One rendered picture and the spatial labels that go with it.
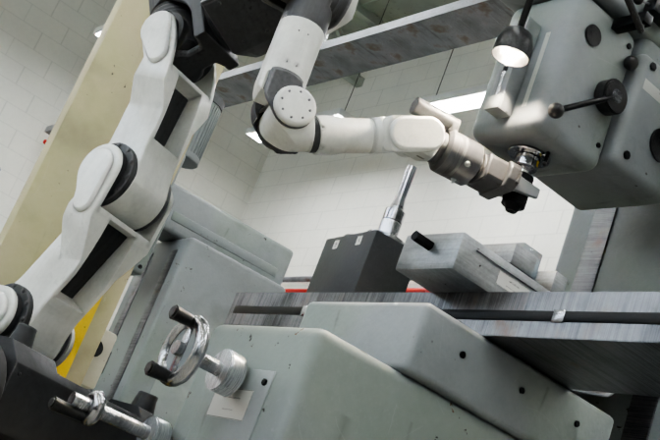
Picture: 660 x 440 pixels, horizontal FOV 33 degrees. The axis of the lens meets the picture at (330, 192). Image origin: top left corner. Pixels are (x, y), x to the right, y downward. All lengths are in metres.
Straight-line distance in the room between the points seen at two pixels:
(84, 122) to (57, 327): 1.37
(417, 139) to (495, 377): 0.46
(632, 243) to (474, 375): 0.72
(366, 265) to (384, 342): 0.56
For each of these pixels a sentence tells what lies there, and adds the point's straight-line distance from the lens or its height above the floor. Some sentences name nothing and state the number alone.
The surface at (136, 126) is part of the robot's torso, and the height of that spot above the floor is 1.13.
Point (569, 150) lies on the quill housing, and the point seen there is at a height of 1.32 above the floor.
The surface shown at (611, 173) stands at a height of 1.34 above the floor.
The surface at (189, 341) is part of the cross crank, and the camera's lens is 1.75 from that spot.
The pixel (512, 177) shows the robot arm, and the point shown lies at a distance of 2.14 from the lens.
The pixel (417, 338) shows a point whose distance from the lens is 1.81.
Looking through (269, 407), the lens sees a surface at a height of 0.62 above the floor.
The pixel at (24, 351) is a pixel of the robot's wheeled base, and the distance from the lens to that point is 2.03.
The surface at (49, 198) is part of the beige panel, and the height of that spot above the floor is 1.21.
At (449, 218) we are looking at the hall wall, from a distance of 9.58.
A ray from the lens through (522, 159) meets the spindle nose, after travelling 2.21.
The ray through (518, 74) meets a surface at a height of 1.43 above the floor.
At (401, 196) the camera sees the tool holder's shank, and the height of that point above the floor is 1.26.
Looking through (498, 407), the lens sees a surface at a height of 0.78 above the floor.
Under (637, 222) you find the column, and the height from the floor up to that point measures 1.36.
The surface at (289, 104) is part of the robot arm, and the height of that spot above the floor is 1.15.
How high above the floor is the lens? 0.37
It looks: 20 degrees up
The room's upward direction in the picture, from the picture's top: 22 degrees clockwise
